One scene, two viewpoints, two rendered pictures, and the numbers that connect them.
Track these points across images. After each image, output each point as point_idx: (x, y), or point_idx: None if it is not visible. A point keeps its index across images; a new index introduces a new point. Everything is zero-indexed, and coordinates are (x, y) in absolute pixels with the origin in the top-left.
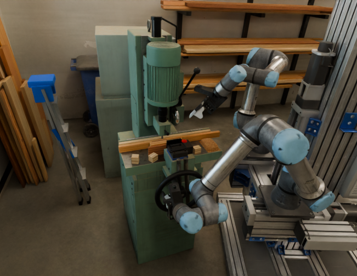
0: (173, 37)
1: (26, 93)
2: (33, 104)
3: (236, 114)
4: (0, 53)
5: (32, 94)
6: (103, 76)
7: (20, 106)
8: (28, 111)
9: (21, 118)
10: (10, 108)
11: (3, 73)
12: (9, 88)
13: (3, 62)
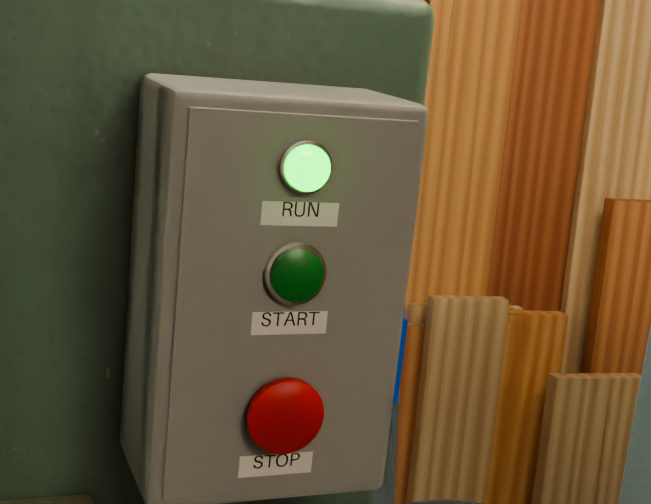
0: (297, 94)
1: (554, 414)
2: (591, 488)
3: None
4: (603, 218)
5: (620, 445)
6: (637, 478)
7: (476, 440)
8: (532, 495)
9: (435, 485)
10: (411, 412)
11: (585, 305)
12: (442, 336)
13: (597, 260)
